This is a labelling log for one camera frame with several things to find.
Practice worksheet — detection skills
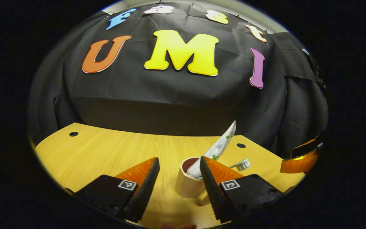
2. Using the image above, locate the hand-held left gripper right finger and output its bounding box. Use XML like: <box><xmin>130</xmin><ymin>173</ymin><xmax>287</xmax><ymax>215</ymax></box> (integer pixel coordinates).
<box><xmin>199</xmin><ymin>156</ymin><xmax>287</xmax><ymax>223</ymax></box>

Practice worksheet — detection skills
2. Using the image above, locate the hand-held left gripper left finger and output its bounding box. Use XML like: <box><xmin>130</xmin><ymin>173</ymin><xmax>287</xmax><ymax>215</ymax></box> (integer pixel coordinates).
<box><xmin>73</xmin><ymin>156</ymin><xmax>160</xmax><ymax>223</ymax></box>

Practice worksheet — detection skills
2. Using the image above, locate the beige cup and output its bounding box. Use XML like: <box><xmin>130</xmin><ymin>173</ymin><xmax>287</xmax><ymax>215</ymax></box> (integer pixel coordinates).
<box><xmin>175</xmin><ymin>156</ymin><xmax>211</xmax><ymax>206</ymax></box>

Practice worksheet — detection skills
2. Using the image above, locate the white toothbrush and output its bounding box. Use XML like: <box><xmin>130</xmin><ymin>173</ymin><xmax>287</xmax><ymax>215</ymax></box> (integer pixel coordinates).
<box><xmin>229</xmin><ymin>159</ymin><xmax>251</xmax><ymax>172</ymax></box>

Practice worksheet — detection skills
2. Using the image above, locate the white toothpaste tube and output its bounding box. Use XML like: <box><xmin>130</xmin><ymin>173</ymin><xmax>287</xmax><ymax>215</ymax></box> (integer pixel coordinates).
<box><xmin>186</xmin><ymin>121</ymin><xmax>236</xmax><ymax>179</ymax></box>

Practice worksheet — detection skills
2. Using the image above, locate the wooden desktop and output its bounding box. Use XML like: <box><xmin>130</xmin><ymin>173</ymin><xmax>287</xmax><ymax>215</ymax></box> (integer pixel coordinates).
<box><xmin>34</xmin><ymin>122</ymin><xmax>306</xmax><ymax>229</ymax></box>

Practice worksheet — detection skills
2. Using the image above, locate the black backdrop cloth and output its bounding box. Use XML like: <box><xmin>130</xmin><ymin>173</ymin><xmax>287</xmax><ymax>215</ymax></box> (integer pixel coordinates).
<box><xmin>27</xmin><ymin>2</ymin><xmax>329</xmax><ymax>159</ymax></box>

